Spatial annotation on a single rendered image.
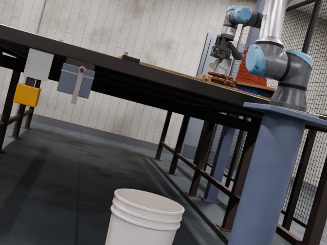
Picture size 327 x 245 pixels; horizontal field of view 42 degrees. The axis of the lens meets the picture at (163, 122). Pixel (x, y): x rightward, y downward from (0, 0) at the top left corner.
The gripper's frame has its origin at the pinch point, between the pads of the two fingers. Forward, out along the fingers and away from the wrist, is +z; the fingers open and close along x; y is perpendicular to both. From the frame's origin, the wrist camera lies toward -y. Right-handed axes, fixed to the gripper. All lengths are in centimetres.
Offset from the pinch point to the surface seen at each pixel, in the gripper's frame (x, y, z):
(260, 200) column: 58, 3, 49
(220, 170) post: -145, -118, 68
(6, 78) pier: -512, 54, 44
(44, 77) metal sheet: 4, 86, 24
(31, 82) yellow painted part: 2, 90, 27
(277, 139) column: 58, 3, 24
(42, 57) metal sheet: 3, 89, 16
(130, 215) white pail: 40, 48, 67
